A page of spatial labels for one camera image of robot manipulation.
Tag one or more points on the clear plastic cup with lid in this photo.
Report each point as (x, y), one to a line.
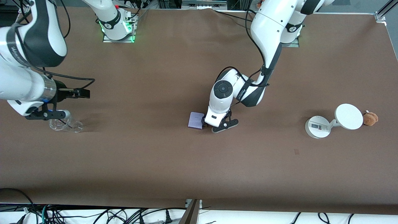
(67, 126)

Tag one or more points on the purple square block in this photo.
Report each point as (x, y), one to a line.
(195, 120)

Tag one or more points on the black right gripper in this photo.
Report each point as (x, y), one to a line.
(63, 93)

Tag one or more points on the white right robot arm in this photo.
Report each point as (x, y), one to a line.
(18, 84)

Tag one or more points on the grey equipment box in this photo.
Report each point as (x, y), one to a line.
(203, 3)

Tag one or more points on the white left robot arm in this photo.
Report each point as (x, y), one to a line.
(270, 25)

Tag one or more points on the metal table edge bracket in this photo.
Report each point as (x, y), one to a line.
(193, 202)

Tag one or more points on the aluminium frame profile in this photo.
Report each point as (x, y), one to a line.
(384, 12)

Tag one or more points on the brown support beam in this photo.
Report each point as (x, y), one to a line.
(189, 215)

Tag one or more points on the white round disc stand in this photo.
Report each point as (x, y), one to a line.
(345, 116)

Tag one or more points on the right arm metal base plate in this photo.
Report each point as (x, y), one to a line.
(132, 31)

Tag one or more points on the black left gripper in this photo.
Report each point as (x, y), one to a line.
(202, 121)

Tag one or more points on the black power plug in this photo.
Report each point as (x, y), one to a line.
(168, 216)

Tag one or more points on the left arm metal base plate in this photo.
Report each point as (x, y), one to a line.
(292, 45)

